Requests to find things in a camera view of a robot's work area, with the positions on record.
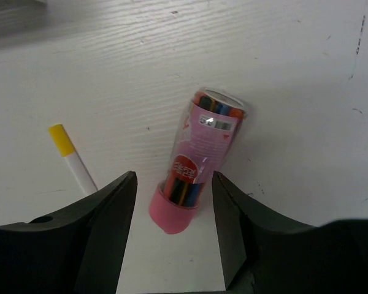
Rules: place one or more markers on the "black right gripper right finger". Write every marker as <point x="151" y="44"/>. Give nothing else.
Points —
<point x="263" y="251"/>

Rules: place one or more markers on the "pink tube of crayons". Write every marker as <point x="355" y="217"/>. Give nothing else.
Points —
<point x="208" y="128"/>

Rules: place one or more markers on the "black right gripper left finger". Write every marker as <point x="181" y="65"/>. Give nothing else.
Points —
<point x="76" y="249"/>

